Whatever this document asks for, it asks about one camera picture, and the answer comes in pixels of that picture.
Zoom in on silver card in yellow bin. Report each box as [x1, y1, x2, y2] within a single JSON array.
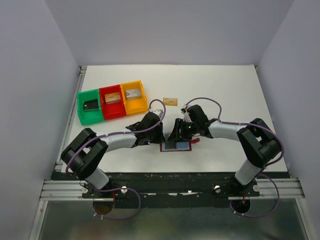
[[125, 88, 142, 100]]

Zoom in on red leather card holder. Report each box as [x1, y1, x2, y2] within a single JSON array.
[[159, 133, 200, 152]]

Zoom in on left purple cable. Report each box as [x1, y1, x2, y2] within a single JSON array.
[[65, 99, 168, 221]]

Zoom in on gold VIP card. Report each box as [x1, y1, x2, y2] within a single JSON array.
[[162, 97, 178, 106]]

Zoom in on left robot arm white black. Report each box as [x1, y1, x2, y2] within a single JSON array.
[[60, 109, 165, 198]]

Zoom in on red plastic bin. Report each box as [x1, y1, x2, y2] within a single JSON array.
[[98, 84, 127, 121]]

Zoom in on yellow plastic bin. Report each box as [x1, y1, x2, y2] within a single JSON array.
[[120, 80, 148, 116]]

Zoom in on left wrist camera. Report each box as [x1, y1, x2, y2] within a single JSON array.
[[148, 107, 165, 119]]

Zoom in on black card in green bin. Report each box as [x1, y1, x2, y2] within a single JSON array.
[[83, 99, 99, 112]]

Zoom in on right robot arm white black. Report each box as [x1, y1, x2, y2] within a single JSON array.
[[168, 104, 283, 196]]

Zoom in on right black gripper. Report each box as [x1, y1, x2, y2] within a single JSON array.
[[167, 118, 199, 143]]

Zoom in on green plastic bin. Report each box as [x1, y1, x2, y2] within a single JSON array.
[[76, 88, 104, 126]]

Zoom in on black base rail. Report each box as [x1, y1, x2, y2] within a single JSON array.
[[82, 172, 260, 209]]

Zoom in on gold card in red bin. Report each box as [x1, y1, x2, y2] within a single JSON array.
[[104, 92, 121, 104]]

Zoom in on aluminium frame rail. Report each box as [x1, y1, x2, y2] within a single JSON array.
[[39, 66, 87, 201]]

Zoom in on black card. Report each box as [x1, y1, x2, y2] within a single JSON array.
[[163, 141, 176, 151], [83, 99, 99, 112]]

